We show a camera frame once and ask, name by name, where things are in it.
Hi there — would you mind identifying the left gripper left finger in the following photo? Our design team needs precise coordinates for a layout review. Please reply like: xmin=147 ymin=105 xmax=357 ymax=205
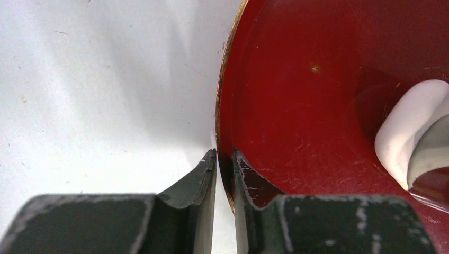
xmin=1 ymin=149 xmax=217 ymax=253

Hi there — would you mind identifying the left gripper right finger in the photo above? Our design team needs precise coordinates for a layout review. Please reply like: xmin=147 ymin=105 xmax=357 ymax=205
xmin=232 ymin=150 xmax=436 ymax=253

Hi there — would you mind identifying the round red plate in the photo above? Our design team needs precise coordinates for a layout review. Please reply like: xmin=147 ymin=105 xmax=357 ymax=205
xmin=215 ymin=1 xmax=448 ymax=253

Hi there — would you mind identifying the white dough ball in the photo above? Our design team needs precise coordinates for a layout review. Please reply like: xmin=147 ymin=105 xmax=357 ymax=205
xmin=374 ymin=79 xmax=448 ymax=191

